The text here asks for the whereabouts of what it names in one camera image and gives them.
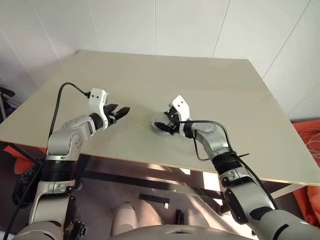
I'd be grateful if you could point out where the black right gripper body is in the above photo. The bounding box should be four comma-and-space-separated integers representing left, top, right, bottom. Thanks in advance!
167, 105, 186, 136

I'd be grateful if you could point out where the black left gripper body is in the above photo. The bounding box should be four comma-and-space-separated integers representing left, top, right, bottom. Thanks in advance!
103, 104, 119, 126

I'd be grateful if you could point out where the round grey motor lid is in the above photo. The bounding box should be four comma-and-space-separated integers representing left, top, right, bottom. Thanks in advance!
150, 111, 176, 132

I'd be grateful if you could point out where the orange cloth under table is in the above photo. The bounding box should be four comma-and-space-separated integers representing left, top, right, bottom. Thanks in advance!
2, 146, 42, 176

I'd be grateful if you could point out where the beige rounded robot leg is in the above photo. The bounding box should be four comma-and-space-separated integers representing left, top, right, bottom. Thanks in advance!
110, 201, 139, 237

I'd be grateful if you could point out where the silver robot torso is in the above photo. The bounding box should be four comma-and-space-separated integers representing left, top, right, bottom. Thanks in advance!
14, 219, 255, 240

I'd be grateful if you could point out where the black fuzzy bundle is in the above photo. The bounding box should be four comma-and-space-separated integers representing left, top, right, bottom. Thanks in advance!
11, 166, 42, 207

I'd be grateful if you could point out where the black boxy waist device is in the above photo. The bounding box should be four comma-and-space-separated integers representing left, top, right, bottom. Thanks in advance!
62, 196, 89, 240

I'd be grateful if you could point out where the orange bean bag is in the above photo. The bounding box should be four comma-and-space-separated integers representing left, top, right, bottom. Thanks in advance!
291, 120, 320, 228

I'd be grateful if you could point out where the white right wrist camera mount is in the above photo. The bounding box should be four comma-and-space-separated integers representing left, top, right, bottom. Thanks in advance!
172, 95, 192, 124

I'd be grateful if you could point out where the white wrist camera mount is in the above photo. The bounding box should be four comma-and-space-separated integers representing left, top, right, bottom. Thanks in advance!
172, 95, 192, 124
88, 87, 109, 124

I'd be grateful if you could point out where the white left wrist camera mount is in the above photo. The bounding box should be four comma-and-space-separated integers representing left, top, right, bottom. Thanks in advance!
88, 87, 109, 124

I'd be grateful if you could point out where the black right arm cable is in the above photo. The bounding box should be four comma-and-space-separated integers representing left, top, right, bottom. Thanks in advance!
174, 119, 278, 211

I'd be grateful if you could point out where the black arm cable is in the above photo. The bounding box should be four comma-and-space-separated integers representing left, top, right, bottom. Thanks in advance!
174, 119, 278, 211
0, 82, 92, 240

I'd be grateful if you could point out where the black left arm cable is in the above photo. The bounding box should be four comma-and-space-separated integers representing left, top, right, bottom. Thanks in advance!
0, 82, 92, 240

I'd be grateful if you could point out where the black table frame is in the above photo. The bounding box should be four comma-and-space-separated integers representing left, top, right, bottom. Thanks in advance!
74, 154, 311, 216

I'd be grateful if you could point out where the black stand by wall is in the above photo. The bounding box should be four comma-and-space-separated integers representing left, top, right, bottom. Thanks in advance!
0, 86, 16, 123

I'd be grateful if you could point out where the white wire coil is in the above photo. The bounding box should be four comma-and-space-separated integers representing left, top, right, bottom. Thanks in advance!
298, 126, 320, 161

